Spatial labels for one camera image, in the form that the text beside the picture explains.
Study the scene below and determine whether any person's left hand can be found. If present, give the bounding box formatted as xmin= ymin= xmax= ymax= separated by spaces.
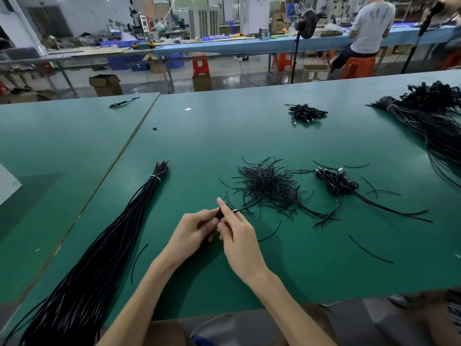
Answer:
xmin=157 ymin=208 xmax=221 ymax=272

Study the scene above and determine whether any person's right leg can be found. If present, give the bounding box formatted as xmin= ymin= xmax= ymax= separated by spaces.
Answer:
xmin=421 ymin=288 xmax=461 ymax=346

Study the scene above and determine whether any red plastic stool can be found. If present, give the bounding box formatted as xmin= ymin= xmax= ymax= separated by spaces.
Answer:
xmin=192 ymin=54 xmax=211 ymax=78

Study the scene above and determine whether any person's right hand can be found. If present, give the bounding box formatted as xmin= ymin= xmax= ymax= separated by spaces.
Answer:
xmin=216 ymin=197 xmax=273 ymax=287

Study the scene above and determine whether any person's right forearm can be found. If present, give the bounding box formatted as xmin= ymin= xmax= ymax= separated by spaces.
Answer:
xmin=248 ymin=269 xmax=338 ymax=346

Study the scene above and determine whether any large heap of black cables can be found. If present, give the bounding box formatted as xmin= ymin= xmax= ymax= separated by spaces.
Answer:
xmin=367 ymin=81 xmax=461 ymax=190

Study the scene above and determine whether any long blue workbench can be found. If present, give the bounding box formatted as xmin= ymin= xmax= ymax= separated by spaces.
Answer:
xmin=130 ymin=26 xmax=461 ymax=62

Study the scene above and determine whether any long black cable bundle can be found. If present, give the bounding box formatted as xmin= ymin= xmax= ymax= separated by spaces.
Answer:
xmin=3 ymin=161 xmax=170 ymax=346

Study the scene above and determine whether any blue plastic item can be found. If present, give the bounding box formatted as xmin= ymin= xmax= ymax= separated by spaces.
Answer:
xmin=191 ymin=332 xmax=217 ymax=346

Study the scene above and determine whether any black fan on stand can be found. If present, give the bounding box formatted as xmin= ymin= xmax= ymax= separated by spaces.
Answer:
xmin=290 ymin=9 xmax=320 ymax=85

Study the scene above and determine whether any orange plastic stool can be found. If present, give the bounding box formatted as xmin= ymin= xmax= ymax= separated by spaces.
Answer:
xmin=340 ymin=56 xmax=377 ymax=80
xmin=275 ymin=53 xmax=294 ymax=73
xmin=439 ymin=49 xmax=461 ymax=71

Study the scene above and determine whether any pile of black wire ties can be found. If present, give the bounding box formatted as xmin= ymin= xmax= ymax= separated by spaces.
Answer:
xmin=219 ymin=156 xmax=335 ymax=219

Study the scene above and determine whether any large white box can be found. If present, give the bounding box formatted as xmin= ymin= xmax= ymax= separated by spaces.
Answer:
xmin=0 ymin=163 xmax=23 ymax=206

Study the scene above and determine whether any black tripod stand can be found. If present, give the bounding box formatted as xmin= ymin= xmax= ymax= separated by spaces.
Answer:
xmin=400 ymin=2 xmax=446 ymax=75

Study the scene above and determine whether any person's left forearm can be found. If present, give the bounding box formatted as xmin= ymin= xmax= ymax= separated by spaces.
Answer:
xmin=97 ymin=256 xmax=184 ymax=346

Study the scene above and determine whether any open cardboard box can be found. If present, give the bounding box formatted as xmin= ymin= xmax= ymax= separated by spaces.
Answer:
xmin=89 ymin=74 xmax=123 ymax=98

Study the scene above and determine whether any small pile of knotted cables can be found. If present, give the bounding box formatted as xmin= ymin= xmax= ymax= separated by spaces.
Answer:
xmin=285 ymin=103 xmax=329 ymax=127

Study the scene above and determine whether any small cable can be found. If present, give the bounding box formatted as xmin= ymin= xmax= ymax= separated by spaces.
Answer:
xmin=109 ymin=96 xmax=141 ymax=110

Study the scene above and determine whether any small cardboard box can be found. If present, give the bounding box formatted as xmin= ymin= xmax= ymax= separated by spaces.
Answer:
xmin=192 ymin=74 xmax=213 ymax=92

